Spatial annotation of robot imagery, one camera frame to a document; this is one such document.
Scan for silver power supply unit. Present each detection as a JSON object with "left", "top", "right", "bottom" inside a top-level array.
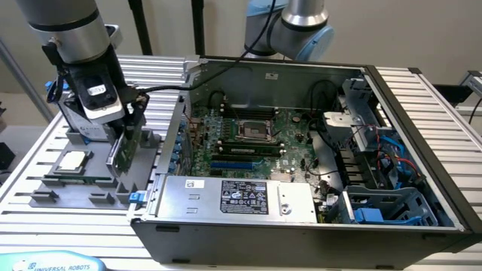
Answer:
[{"left": 149, "top": 174, "right": 318, "bottom": 224}]

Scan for blue plastic drive bracket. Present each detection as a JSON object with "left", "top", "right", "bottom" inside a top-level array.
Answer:
[{"left": 379, "top": 134, "right": 408, "bottom": 187}]

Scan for black long expansion slot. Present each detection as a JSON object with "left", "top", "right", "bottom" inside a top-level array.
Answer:
[{"left": 210, "top": 154, "right": 254, "bottom": 163}]

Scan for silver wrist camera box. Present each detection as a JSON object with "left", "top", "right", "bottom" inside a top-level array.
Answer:
[{"left": 82, "top": 81, "right": 126, "bottom": 125}]

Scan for metal CPU socket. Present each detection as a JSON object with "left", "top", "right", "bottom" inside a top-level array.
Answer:
[{"left": 233, "top": 119, "right": 276, "bottom": 141}]

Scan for installed labelled RAM stick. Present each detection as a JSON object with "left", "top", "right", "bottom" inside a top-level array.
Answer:
[{"left": 217, "top": 141, "right": 285, "bottom": 158}]

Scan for blue Universal Robots joint cap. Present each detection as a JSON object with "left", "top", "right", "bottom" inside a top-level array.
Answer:
[{"left": 0, "top": 250, "right": 111, "bottom": 271}]

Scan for black open PC case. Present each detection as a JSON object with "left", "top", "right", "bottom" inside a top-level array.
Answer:
[{"left": 129, "top": 55, "right": 475, "bottom": 265}]

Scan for green graphics card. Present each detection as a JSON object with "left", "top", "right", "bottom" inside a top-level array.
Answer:
[{"left": 106, "top": 124, "right": 148, "bottom": 182}]

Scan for black RAM slots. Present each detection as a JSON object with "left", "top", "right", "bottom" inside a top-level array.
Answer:
[{"left": 225, "top": 107, "right": 276, "bottom": 120}]

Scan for small black object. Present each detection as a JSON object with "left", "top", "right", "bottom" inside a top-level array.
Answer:
[{"left": 0, "top": 142, "right": 17, "bottom": 171}]

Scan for aluminium rail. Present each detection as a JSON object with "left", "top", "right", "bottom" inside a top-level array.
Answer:
[{"left": 457, "top": 70, "right": 482, "bottom": 99}]

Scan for silver CPU chip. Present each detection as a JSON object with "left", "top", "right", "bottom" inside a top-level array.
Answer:
[{"left": 62, "top": 151, "right": 95, "bottom": 171}]

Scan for aluminium frame post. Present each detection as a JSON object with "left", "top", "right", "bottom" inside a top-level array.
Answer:
[{"left": 0, "top": 36, "right": 55, "bottom": 123}]

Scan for grey parts rack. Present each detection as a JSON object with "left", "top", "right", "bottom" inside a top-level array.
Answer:
[{"left": 29, "top": 126, "right": 164, "bottom": 211}]

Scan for blue expansion slot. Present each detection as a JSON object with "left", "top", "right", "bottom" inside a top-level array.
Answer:
[{"left": 210, "top": 160, "right": 254, "bottom": 170}]

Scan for black wrist connector cable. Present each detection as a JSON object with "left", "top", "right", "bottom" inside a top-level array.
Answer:
[{"left": 41, "top": 38, "right": 69, "bottom": 106}]

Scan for blue drive caddy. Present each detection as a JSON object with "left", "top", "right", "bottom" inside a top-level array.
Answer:
[{"left": 356, "top": 207, "right": 387, "bottom": 226}]

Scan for green RAM stick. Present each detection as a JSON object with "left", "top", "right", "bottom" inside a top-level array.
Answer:
[{"left": 43, "top": 174, "right": 115, "bottom": 185}]

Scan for black fan shroud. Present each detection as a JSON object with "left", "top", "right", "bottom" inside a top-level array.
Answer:
[{"left": 334, "top": 148, "right": 383, "bottom": 193}]

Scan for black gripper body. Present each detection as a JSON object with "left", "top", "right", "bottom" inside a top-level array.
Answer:
[{"left": 62, "top": 52, "right": 132, "bottom": 125}]

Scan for black stand pole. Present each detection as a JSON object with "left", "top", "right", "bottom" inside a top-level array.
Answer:
[
  {"left": 190, "top": 0, "right": 208, "bottom": 56},
  {"left": 127, "top": 0, "right": 156, "bottom": 56}
]

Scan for black flat box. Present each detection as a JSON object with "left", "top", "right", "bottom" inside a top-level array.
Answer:
[{"left": 432, "top": 84, "right": 473, "bottom": 104}]

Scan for black and red wire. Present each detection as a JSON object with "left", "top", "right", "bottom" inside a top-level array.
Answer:
[{"left": 352, "top": 125, "right": 384, "bottom": 159}]

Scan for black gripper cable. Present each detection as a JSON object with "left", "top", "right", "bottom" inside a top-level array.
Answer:
[{"left": 127, "top": 0, "right": 280, "bottom": 97}]

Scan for silver chipset heatsink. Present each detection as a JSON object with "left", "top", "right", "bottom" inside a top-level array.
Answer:
[{"left": 269, "top": 172, "right": 296, "bottom": 183}]

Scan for green motherboard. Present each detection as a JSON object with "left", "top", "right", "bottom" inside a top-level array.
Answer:
[{"left": 184, "top": 106, "right": 326, "bottom": 185}]

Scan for silver metal disk bay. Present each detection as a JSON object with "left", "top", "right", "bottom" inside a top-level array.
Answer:
[{"left": 321, "top": 76, "right": 397, "bottom": 155}]

